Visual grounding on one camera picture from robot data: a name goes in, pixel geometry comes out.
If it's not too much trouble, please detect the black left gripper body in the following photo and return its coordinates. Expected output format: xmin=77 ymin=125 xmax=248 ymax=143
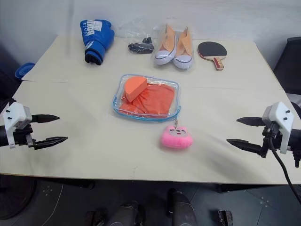
xmin=11 ymin=122 xmax=36 ymax=148

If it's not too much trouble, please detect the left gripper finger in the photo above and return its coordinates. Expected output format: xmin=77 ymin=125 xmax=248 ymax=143
xmin=34 ymin=136 xmax=69 ymax=151
xmin=31 ymin=113 xmax=60 ymax=124

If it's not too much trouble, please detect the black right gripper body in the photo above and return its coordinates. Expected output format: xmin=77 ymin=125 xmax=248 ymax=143
xmin=260 ymin=125 xmax=283 ymax=158

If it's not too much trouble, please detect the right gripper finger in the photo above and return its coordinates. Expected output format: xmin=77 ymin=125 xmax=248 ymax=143
xmin=236 ymin=116 xmax=266 ymax=128
xmin=226 ymin=138 xmax=268 ymax=158

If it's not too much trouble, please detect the clear pouch with orange cloth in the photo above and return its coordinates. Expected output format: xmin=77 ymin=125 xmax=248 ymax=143
xmin=111 ymin=73 xmax=182 ymax=123

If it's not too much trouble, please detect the orange cloth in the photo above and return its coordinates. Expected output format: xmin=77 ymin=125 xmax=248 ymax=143
xmin=118 ymin=84 xmax=176 ymax=119

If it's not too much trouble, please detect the black item in plastic bag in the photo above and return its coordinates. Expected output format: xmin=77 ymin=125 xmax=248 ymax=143
xmin=118 ymin=20 xmax=156 ymax=56

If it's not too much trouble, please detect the blue round container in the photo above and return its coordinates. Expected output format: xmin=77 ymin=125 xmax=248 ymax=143
xmin=14 ymin=61 xmax=36 ymax=80

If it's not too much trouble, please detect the dark round floor base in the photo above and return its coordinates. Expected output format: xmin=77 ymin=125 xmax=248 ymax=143
xmin=0 ymin=174 xmax=38 ymax=220

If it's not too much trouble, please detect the black chair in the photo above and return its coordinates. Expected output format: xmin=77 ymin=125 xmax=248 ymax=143
xmin=272 ymin=37 xmax=301 ymax=104

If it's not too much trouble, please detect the table tennis paddle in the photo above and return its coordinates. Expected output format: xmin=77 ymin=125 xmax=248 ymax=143
xmin=197 ymin=41 xmax=228 ymax=71

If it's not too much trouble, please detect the dark rounded shape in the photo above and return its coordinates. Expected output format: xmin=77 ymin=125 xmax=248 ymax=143
xmin=167 ymin=188 xmax=198 ymax=226
xmin=110 ymin=201 xmax=146 ymax=226

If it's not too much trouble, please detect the blue boxing glove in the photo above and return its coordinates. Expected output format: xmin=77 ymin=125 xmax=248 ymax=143
xmin=79 ymin=19 xmax=116 ymax=66

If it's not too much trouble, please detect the orange white canvas shoe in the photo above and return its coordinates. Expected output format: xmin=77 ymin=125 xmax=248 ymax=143
xmin=154 ymin=24 xmax=177 ymax=66
xmin=173 ymin=27 xmax=194 ymax=70

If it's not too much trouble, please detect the orange foam wedge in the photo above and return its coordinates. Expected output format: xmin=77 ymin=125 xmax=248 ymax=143
xmin=124 ymin=75 xmax=147 ymax=103

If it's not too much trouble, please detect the black fabric item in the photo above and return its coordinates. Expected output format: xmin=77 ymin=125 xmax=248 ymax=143
xmin=127 ymin=34 xmax=155 ymax=56

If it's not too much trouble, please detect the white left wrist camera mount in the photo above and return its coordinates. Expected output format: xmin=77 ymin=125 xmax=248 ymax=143
xmin=0 ymin=101 xmax=32 ymax=150

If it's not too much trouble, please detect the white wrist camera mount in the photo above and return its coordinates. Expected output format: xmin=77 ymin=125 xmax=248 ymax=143
xmin=261 ymin=101 xmax=296 ymax=155
xmin=0 ymin=101 xmax=32 ymax=150

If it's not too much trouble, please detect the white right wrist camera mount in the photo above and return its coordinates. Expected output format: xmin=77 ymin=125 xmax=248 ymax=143
xmin=261 ymin=101 xmax=296 ymax=155

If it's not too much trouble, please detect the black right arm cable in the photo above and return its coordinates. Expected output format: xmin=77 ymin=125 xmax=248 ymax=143
xmin=269 ymin=121 xmax=301 ymax=202

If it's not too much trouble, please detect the pink plush keychain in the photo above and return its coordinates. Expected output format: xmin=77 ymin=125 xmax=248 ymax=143
xmin=160 ymin=119 xmax=194 ymax=149

